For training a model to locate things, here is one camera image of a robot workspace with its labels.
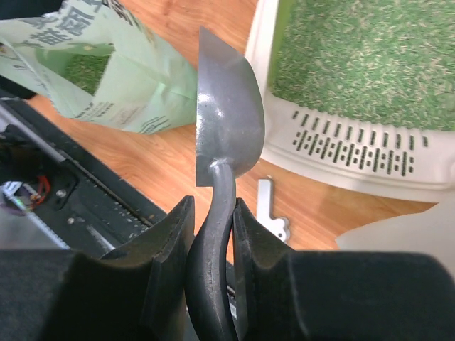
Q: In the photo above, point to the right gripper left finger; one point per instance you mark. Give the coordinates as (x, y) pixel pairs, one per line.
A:
(134, 292)

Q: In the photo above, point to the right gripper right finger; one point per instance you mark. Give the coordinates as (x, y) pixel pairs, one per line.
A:
(285, 294)

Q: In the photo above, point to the white plastic bag clip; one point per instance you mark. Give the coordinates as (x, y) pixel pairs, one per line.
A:
(278, 226)

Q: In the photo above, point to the metal litter scoop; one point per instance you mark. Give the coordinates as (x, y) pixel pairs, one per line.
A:
(229, 141)

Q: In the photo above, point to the green cat litter bag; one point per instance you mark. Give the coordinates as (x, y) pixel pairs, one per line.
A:
(96, 62)

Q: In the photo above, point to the beige green litter box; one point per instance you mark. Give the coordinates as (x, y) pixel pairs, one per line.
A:
(359, 94)

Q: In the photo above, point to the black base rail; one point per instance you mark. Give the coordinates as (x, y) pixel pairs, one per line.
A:
(54, 193)

